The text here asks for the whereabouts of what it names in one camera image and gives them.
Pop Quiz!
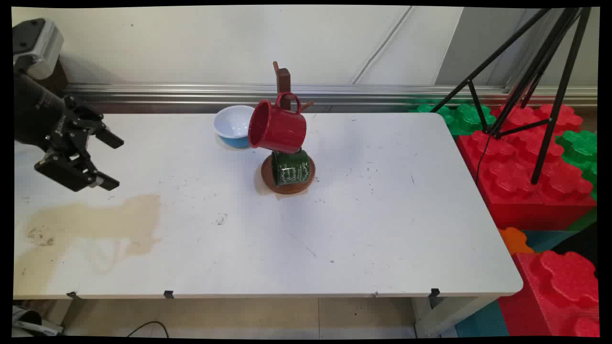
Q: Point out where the teal foam mat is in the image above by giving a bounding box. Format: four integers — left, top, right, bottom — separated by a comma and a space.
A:
454, 300, 510, 338

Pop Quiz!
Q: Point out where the thin black tripod cable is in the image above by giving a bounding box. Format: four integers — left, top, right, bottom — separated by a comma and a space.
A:
475, 134, 493, 185

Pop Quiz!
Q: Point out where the black camera tripod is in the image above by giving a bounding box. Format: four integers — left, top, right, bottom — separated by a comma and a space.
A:
430, 7, 593, 185

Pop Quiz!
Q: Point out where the white table leg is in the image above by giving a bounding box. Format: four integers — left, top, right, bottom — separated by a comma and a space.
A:
413, 296, 493, 338

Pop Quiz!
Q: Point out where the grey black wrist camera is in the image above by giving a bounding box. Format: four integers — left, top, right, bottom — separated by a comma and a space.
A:
13, 18, 65, 80

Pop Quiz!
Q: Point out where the white and blue bowl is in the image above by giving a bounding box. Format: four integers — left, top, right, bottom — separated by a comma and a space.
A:
213, 105, 256, 149

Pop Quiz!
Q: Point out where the dark brown box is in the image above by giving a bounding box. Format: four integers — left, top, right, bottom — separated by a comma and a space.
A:
45, 57, 69, 95

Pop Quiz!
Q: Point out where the green enamel mug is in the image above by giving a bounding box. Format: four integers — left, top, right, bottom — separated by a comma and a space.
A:
271, 149, 310, 187

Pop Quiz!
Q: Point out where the grey strap bundle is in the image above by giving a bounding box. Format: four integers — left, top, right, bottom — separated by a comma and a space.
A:
12, 306, 65, 338

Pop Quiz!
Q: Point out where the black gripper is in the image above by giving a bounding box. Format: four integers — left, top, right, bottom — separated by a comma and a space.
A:
13, 72, 125, 193

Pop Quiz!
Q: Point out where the orange foam block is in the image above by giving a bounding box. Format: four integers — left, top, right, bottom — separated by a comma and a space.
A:
497, 227, 535, 256

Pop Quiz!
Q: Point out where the black floor cable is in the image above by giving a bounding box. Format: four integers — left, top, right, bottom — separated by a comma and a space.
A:
126, 321, 169, 338

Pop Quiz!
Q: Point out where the aluminium wall rail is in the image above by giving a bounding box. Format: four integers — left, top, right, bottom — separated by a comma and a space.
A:
62, 83, 598, 114

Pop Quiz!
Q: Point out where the green foam block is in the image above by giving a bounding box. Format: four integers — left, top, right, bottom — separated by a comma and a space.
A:
409, 103, 498, 137
555, 130, 598, 201

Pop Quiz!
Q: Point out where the red enamel mug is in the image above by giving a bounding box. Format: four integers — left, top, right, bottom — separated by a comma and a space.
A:
248, 92, 307, 154

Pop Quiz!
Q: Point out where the large red foam block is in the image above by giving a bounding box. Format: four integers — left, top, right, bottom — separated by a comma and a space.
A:
497, 250, 600, 338
457, 103, 597, 231

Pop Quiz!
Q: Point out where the brown wooden mug tree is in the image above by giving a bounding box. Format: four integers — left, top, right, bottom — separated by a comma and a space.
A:
261, 61, 317, 195

